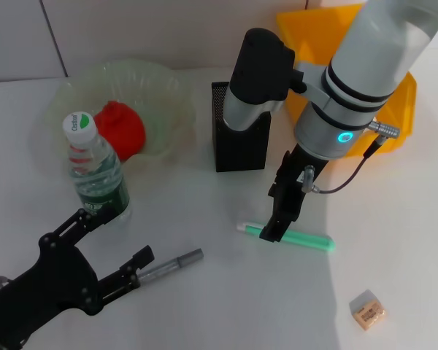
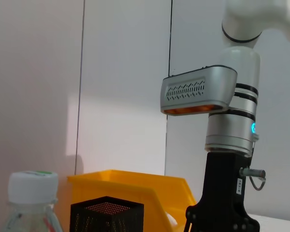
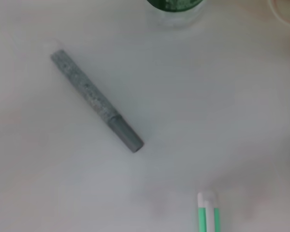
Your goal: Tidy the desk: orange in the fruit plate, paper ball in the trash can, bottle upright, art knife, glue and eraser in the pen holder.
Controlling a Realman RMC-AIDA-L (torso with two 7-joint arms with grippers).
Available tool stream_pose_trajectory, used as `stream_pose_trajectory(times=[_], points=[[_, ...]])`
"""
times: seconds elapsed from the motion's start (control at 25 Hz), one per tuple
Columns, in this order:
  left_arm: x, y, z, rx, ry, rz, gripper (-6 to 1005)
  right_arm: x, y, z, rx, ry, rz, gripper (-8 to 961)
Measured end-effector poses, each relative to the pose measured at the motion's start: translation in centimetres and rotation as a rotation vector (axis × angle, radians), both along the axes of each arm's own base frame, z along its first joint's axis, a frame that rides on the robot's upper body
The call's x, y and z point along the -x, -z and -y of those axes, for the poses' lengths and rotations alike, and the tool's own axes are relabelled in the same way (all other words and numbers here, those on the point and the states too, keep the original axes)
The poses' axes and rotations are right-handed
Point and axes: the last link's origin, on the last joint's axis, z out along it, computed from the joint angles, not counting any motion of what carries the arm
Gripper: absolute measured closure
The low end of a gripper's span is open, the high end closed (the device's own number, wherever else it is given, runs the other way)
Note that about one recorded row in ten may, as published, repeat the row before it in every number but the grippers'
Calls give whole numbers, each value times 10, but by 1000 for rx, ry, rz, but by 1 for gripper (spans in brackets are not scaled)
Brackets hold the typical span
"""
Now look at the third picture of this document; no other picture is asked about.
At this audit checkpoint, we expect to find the clear bottle green label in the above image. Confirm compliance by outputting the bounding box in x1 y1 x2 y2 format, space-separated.
146 0 205 27

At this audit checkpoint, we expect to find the green pen white cap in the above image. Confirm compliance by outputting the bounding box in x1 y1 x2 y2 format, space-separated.
197 191 220 232

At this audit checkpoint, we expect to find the silver glitter marker pen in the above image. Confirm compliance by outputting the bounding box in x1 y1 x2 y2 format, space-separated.
50 49 145 154

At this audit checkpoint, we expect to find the translucent wavy fruit plate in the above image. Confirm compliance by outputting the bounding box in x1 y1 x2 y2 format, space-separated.
268 0 290 27

